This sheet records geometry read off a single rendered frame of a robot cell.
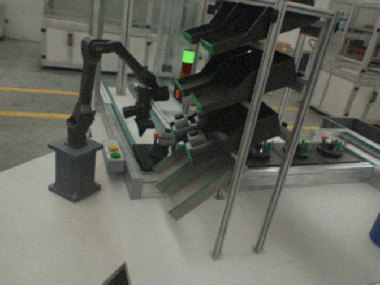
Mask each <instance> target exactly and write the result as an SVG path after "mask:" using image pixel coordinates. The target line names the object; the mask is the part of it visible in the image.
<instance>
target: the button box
mask: <svg viewBox="0 0 380 285"><path fill-rule="evenodd" d="M102 144H103V149H101V150H102V154H103V158H104V161H105V165H106V168H107V172H124V164H125V159H124V157H123V154H122V151H121V149H120V146H119V144H118V141H117V140H102ZM110 145H116V146H117V147H118V150H116V151H112V150H109V146H110ZM113 152H118V153H120V158H113V157H111V153H113Z"/></svg>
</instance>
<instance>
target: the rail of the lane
mask: <svg viewBox="0 0 380 285"><path fill-rule="evenodd" d="M102 121H103V124H104V126H105V130H106V133H107V135H108V138H109V140H117V141H118V144H119V146H120V149H121V151H122V154H123V157H124V159H125V164H124V172H120V173H121V175H122V178H123V181H124V183H125V186H126V189H127V192H128V195H129V198H130V200H135V199H141V195H142V190H143V181H144V177H143V175H142V173H141V171H140V168H139V166H138V164H137V163H138V161H139V159H138V157H137V155H136V153H132V150H131V148H130V147H129V145H128V142H127V140H126V137H125V135H124V133H123V131H122V129H121V127H120V124H119V122H118V120H117V118H116V116H115V114H114V111H113V109H112V107H111V105H110V103H107V104H106V103H102Z"/></svg>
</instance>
